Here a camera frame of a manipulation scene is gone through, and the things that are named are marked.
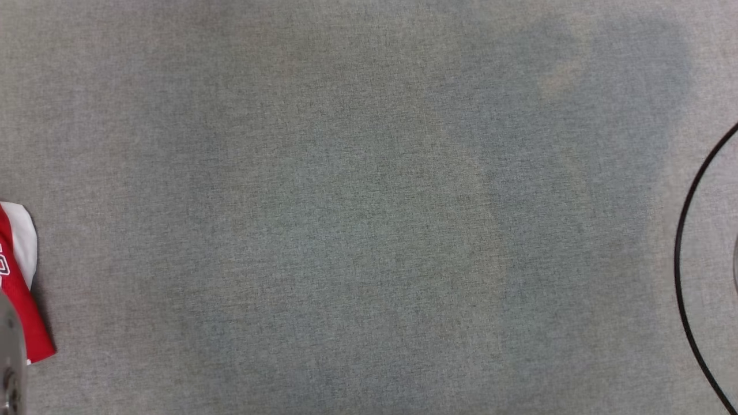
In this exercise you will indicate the red Bulls 23 jersey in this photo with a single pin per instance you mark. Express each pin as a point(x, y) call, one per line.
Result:
point(26, 311)

